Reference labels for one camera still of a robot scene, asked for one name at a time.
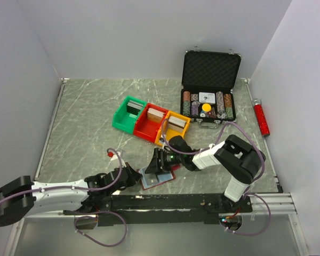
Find white playing card deck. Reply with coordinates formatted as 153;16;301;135
198;92;216;104

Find red leather card holder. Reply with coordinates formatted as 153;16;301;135
137;165;180;190

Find red glitter tube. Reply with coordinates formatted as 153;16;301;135
252;99;270;137

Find black poker chip case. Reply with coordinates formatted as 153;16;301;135
180;50;242;129

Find green plastic bin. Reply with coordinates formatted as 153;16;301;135
112;95;147;134

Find red plastic bin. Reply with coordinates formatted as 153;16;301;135
133;103;168;143

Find cards in red bin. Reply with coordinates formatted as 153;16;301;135
147;108;165;123

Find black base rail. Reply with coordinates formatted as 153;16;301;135
63;194;253;225

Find cards in yellow bin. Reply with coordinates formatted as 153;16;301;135
167;116;187;133

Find cards in green bin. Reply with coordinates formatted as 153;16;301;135
126;100;143;116

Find black VIP card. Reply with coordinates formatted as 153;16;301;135
144;173;159;188

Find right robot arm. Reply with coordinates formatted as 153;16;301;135
139;135;266;212

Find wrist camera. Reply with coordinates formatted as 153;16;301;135
107;150;125;165
158;134;171;148

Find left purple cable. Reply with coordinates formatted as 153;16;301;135
0;148;129;246

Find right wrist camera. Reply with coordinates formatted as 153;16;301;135
158;134;171;148

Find yellow plastic bin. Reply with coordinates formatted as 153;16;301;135
155;111;191;146

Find yellow dealer chip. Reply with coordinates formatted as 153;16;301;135
202;103;212;113

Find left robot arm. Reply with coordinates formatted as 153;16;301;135
0;163;142;227

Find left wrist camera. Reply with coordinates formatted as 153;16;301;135
107;150;125;165

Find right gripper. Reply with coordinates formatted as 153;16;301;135
145;147;184;176

